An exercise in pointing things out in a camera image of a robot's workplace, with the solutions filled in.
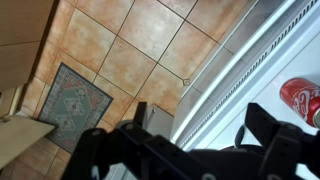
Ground wooden table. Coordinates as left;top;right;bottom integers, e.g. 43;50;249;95
0;115;54;169

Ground red soda can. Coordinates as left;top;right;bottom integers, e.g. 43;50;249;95
279;78;320;128

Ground wooden cabinet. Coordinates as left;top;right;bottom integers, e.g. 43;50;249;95
0;0;54;92

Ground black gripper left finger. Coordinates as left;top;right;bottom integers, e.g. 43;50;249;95
62;102;187;180

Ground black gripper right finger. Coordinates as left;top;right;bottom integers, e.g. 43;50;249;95
245;103;320;180

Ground white electric stove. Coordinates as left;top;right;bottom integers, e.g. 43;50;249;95
169;0;320;180

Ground patterned floor rug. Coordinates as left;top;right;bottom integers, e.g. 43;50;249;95
38;63;113;153

